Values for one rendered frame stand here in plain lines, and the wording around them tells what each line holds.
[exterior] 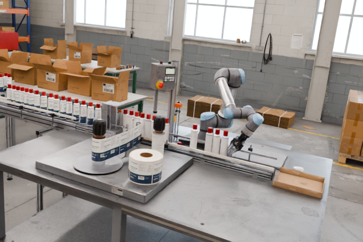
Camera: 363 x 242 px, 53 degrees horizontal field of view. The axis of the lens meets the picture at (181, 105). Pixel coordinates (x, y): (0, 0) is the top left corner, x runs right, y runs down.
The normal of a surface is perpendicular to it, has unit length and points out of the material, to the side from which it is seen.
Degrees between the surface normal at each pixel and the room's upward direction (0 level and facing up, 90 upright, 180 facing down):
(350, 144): 90
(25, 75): 90
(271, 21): 90
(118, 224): 90
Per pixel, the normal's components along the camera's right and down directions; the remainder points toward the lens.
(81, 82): -0.41, 0.19
